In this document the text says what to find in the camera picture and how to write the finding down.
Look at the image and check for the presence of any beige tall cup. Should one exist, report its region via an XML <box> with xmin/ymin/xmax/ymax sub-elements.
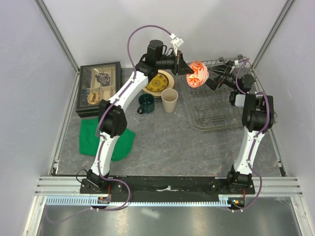
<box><xmin>161</xmin><ymin>88</ymin><xmax>178</xmax><ymax>113</ymax></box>

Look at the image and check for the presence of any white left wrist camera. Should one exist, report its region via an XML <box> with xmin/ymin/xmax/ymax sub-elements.
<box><xmin>170</xmin><ymin>33</ymin><xmax>184</xmax><ymax>55</ymax></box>

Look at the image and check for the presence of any grey wire dish rack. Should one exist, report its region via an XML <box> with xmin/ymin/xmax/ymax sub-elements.
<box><xmin>182</xmin><ymin>56</ymin><xmax>256</xmax><ymax>131</ymax></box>

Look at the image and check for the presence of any cream bird plate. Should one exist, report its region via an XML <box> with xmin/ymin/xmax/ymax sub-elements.
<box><xmin>142</xmin><ymin>70</ymin><xmax>175</xmax><ymax>97</ymax></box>

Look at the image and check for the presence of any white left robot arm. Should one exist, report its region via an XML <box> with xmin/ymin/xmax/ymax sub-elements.
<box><xmin>80</xmin><ymin>38</ymin><xmax>193</xmax><ymax>194</ymax></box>

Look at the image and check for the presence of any dark green mug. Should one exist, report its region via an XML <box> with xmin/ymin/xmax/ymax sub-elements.
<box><xmin>137</xmin><ymin>94</ymin><xmax>155</xmax><ymax>114</ymax></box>

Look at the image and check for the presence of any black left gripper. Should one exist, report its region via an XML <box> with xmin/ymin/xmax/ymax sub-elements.
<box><xmin>156</xmin><ymin>51</ymin><xmax>193</xmax><ymax>76</ymax></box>

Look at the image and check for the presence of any green cloth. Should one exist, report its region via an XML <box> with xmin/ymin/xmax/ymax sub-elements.
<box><xmin>79</xmin><ymin>118</ymin><xmax>135</xmax><ymax>162</ymax></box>

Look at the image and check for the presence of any white red patterned bowl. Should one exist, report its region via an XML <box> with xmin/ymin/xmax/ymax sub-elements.
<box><xmin>186</xmin><ymin>61</ymin><xmax>209</xmax><ymax>88</ymax></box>

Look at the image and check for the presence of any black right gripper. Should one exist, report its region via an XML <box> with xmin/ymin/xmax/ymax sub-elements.
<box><xmin>201</xmin><ymin>60</ymin><xmax>239</xmax><ymax>91</ymax></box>

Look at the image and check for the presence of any white slotted cable duct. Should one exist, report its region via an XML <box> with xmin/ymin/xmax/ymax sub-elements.
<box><xmin>46</xmin><ymin>196</ymin><xmax>232</xmax><ymax>207</ymax></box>

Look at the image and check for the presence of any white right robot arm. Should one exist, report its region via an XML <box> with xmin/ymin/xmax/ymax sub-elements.
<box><xmin>206</xmin><ymin>60</ymin><xmax>275</xmax><ymax>194</ymax></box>

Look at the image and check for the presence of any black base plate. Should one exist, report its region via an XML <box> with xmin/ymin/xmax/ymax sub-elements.
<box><xmin>80</xmin><ymin>176</ymin><xmax>255</xmax><ymax>203</ymax></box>

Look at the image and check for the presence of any black framed wooden box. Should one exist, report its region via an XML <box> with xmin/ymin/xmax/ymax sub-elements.
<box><xmin>75</xmin><ymin>61</ymin><xmax>123</xmax><ymax>118</ymax></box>

